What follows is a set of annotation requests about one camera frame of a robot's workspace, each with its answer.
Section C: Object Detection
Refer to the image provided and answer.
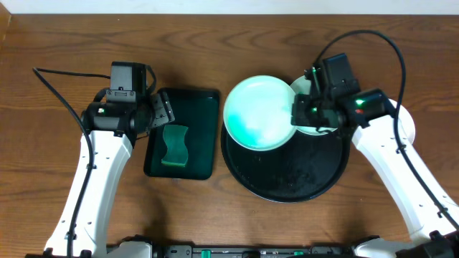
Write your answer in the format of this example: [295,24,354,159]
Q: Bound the green wavy sponge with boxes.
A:
[161,125,189,168]

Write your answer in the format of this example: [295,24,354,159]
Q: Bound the pale green plate bottom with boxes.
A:
[223,75,296,151]

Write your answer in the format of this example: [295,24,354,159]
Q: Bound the pale green plate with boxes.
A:
[290,76,336,136]
[223,75,296,151]

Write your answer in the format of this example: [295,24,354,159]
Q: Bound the white plate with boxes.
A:
[397,105,416,144]

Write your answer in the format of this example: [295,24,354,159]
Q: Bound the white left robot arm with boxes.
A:
[33,62,174,257]

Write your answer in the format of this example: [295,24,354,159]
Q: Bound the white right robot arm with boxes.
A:
[291,54,458,257]

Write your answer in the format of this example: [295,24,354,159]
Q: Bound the black rectangular tray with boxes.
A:
[143,88,219,180]

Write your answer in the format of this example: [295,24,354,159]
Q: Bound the black round tray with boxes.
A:
[221,121,350,203]

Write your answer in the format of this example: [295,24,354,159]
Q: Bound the pale green plate top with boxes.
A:
[290,76,336,136]

